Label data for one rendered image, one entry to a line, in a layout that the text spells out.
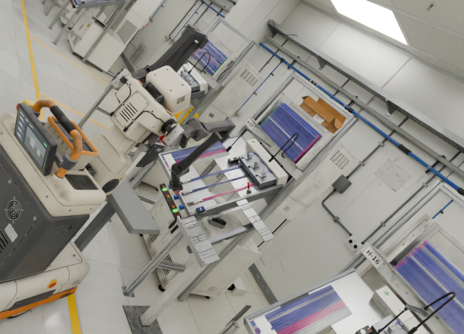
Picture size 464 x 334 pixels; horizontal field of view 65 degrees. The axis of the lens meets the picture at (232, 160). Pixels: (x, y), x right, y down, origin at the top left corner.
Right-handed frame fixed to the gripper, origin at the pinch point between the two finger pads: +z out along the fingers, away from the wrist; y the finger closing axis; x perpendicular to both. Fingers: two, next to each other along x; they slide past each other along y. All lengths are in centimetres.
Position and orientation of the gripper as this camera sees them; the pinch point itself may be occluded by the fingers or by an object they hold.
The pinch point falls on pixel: (177, 193)
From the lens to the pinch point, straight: 254.6
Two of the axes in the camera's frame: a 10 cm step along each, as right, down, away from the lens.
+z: -0.3, 7.8, 6.3
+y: -4.3, -5.8, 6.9
